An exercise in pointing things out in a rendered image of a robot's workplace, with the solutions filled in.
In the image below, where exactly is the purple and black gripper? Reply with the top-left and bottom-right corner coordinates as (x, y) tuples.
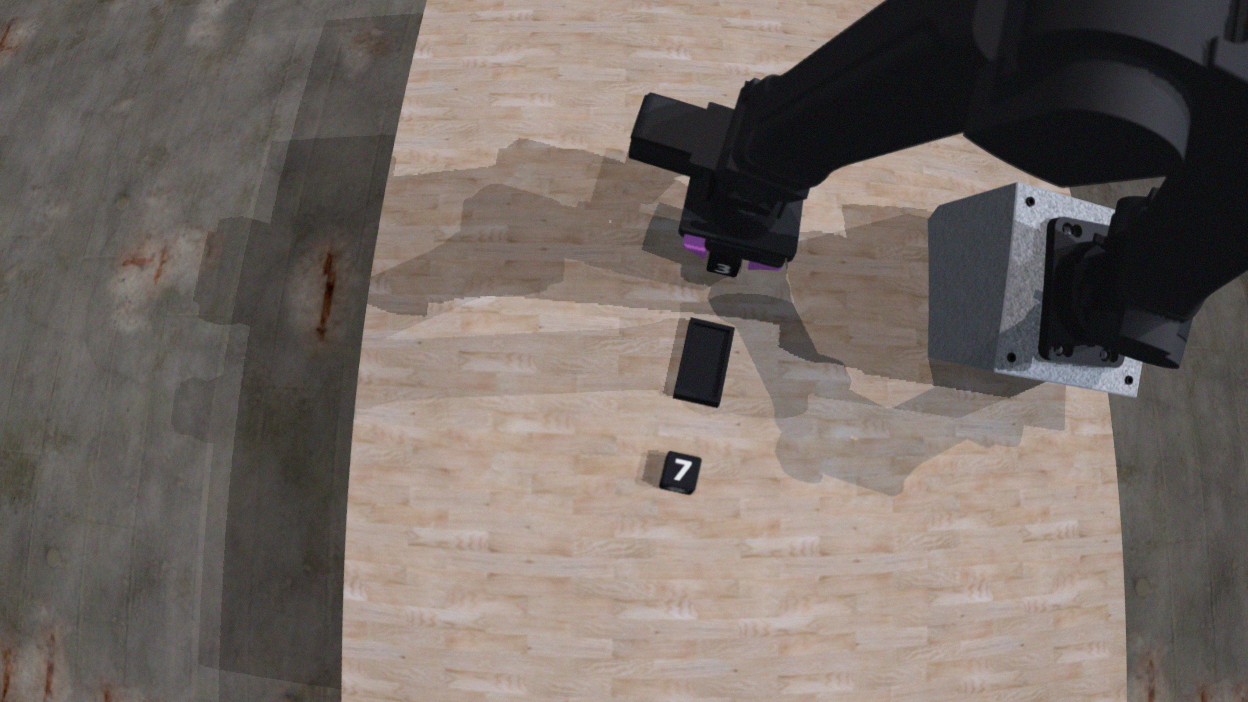
(678, 170), (804, 271)

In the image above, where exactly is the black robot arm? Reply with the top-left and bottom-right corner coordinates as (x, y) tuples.
(629, 0), (1248, 368)

